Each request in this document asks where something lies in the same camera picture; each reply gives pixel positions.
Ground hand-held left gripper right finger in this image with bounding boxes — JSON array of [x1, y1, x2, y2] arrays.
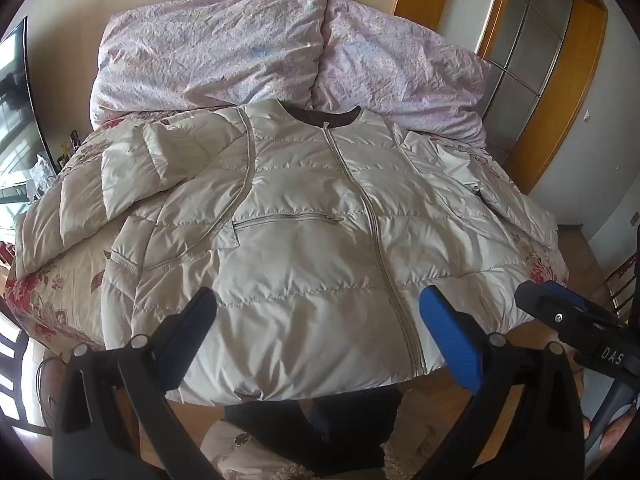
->
[[419, 285, 588, 480]]

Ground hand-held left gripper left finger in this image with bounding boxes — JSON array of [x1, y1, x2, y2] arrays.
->
[[52, 287, 218, 480]]

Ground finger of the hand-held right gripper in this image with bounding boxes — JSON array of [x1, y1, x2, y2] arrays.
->
[[545, 280, 623, 328], [515, 282, 626, 347]]

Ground beige puffer jacket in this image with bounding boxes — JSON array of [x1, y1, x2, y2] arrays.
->
[[15, 99, 558, 406]]

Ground person's right hand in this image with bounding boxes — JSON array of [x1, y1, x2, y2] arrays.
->
[[602, 400, 640, 441]]

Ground wooden chair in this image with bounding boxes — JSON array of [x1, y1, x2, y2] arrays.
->
[[602, 252, 640, 321]]

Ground floral quilted bedspread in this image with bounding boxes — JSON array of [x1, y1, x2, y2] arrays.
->
[[0, 110, 571, 356]]

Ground person's legs in dark trousers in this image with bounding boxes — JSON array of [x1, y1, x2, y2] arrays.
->
[[224, 387, 403, 480]]

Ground clear plastic bag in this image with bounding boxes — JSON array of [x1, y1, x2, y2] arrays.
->
[[29, 155, 57, 196]]

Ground pink crinkled pillow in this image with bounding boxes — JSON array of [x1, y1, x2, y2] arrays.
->
[[90, 0, 333, 126], [310, 0, 493, 148]]

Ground dark framed window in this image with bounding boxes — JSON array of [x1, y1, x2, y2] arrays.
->
[[0, 17, 57, 211]]

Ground glass sliding door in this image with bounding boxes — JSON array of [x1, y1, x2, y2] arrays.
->
[[475, 0, 573, 97]]

